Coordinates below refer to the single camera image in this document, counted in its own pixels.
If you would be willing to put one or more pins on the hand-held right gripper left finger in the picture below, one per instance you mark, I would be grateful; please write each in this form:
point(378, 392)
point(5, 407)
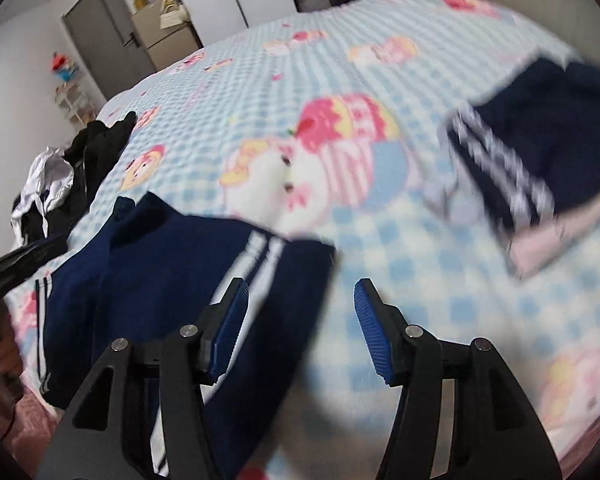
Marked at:
point(227, 330)

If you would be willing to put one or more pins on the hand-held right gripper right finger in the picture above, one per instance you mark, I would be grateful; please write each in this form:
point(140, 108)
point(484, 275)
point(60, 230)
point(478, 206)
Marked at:
point(375, 330)

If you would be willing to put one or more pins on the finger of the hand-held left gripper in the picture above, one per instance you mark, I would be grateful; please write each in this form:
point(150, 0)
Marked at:
point(25, 260)

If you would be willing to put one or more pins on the navy white-striped pants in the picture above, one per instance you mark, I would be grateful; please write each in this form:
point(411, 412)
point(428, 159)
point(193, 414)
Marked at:
point(155, 280)

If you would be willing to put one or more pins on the person's left hand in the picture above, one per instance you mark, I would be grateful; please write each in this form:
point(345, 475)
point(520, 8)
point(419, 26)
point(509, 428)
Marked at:
point(2, 355)

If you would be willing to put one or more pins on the blue checked printed blanket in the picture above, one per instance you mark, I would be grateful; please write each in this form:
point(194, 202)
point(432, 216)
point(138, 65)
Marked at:
point(380, 260)

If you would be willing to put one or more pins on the white garment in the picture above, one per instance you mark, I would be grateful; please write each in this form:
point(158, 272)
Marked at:
point(45, 180)

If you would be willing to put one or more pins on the black zip jacket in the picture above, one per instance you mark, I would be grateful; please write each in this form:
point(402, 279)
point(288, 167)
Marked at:
point(95, 160)

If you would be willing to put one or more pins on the white storage rack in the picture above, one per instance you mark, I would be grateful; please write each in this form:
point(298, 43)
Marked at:
point(72, 105)

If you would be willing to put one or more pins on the folded pink garment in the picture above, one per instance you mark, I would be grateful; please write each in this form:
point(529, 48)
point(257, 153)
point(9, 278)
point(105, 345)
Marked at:
point(540, 252)

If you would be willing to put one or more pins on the red and blue toy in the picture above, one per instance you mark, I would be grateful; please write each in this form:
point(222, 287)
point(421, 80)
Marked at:
point(62, 67)

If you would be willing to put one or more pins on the grey door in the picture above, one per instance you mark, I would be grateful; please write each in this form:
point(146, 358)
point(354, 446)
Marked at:
point(100, 45)

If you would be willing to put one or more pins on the folded navy striped shorts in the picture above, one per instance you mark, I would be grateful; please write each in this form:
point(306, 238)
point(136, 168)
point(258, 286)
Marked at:
point(555, 145)

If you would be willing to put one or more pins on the beige fridge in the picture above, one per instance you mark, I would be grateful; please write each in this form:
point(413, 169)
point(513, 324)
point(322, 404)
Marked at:
point(165, 40)

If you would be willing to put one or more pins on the yellow item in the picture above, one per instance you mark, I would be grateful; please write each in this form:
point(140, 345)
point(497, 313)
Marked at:
point(140, 2)

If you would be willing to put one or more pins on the white handbag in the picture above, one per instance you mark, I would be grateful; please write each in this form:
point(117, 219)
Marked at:
point(172, 18)

